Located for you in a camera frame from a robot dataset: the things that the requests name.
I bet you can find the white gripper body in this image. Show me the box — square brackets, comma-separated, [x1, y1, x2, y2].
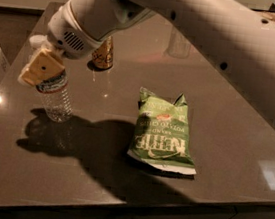
[47, 2, 102, 59]

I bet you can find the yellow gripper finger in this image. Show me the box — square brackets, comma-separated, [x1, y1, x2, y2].
[18, 47, 65, 87]

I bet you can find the clear plastic water bottle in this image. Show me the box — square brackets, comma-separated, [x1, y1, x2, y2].
[29, 35, 72, 123]

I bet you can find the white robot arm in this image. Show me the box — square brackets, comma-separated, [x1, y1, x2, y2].
[20, 0, 275, 130]

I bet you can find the gold soda can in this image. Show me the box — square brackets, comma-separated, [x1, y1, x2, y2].
[91, 36, 114, 70]

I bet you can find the green Kettle chips bag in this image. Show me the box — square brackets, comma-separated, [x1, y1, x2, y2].
[128, 88, 196, 176]

